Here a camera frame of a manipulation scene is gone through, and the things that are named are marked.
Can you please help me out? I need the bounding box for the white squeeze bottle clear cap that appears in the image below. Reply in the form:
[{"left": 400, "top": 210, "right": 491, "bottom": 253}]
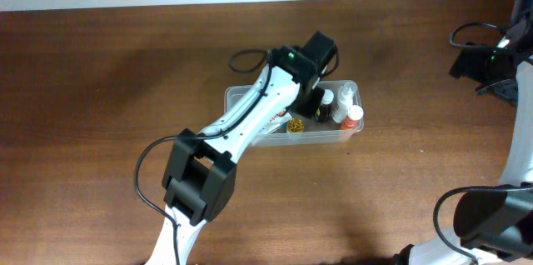
[{"left": 331, "top": 82, "right": 357, "bottom": 123}]

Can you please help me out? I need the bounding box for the orange tablet tube white cap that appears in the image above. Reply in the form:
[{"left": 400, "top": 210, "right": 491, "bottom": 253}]
[{"left": 341, "top": 105, "right": 364, "bottom": 130}]

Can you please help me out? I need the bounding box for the clear plastic container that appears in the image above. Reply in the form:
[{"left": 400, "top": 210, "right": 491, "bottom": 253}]
[{"left": 224, "top": 80, "right": 364, "bottom": 147}]

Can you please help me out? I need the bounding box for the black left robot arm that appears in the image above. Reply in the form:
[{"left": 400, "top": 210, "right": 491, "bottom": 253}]
[{"left": 147, "top": 32, "right": 339, "bottom": 264}]

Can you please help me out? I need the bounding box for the black left camera cable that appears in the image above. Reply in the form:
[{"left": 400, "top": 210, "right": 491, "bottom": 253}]
[{"left": 133, "top": 47, "right": 341, "bottom": 265}]

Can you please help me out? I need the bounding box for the small jar gold lid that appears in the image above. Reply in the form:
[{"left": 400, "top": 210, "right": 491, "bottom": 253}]
[{"left": 286, "top": 118, "right": 305, "bottom": 133}]

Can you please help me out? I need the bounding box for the dark syrup bottle white cap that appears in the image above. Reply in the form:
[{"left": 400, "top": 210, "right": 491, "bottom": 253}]
[{"left": 315, "top": 89, "right": 334, "bottom": 123}]

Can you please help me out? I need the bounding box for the white Panadol box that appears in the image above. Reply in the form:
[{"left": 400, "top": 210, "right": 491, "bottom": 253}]
[{"left": 260, "top": 109, "right": 292, "bottom": 134}]

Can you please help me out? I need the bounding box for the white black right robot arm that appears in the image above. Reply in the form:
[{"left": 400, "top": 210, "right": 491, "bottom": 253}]
[{"left": 390, "top": 0, "right": 532, "bottom": 265}]

